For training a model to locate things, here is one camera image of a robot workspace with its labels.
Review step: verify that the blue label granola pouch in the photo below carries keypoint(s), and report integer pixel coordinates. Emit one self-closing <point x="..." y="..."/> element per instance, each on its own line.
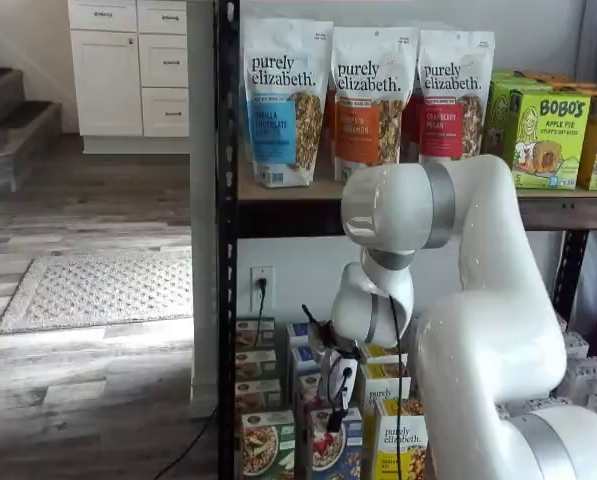
<point x="285" y="100"/>

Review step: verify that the green cereal box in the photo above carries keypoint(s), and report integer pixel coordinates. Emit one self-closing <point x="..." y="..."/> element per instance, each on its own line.
<point x="257" y="396"/>
<point x="255" y="365"/>
<point x="248" y="334"/>
<point x="268" y="445"/>

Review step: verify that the green Bobo's apple pie box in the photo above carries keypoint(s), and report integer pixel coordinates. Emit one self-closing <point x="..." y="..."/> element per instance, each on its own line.
<point x="500" y="115"/>
<point x="553" y="140"/>

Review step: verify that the white drawer cabinet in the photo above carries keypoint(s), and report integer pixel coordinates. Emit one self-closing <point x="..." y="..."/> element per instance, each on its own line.
<point x="108" y="75"/>

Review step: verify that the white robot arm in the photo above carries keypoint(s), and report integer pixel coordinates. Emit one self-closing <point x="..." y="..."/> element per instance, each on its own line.
<point x="478" y="325"/>

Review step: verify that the grey patterned rug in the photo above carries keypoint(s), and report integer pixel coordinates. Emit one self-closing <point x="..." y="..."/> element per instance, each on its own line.
<point x="103" y="295"/>

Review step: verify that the white wall outlet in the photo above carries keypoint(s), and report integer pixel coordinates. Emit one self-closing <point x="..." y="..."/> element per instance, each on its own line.
<point x="262" y="272"/>

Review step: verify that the wooden shelf board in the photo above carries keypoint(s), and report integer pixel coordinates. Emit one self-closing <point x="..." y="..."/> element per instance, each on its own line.
<point x="298" y="193"/>

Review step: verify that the black metal rack frame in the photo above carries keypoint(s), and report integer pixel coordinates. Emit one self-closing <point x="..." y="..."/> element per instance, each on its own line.
<point x="227" y="200"/>

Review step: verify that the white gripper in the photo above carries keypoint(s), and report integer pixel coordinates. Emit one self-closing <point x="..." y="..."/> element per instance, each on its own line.
<point x="339" y="375"/>

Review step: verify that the orange label granola pouch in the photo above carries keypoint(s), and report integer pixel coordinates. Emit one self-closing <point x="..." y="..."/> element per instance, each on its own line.
<point x="373" y="100"/>

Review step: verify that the wooden stairs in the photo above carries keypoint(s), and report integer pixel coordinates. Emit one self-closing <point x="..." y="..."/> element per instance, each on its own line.
<point x="13" y="125"/>

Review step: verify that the red label granola pouch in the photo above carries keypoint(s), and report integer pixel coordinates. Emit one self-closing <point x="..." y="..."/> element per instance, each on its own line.
<point x="453" y="100"/>
<point x="411" y="125"/>

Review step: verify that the yellow purely elizabeth box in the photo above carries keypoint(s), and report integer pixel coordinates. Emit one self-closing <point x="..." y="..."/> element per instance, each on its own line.
<point x="403" y="440"/>
<point x="380" y="385"/>
<point x="380" y="354"/>

